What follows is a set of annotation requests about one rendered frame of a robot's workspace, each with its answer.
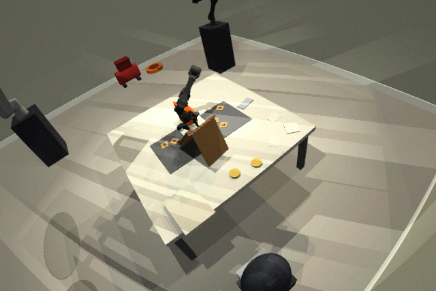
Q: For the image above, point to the yellow round disc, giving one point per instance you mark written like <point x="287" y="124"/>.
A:
<point x="235" y="173"/>
<point x="256" y="162"/>

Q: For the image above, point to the orange wooden board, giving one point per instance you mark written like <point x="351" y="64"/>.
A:
<point x="208" y="139"/>

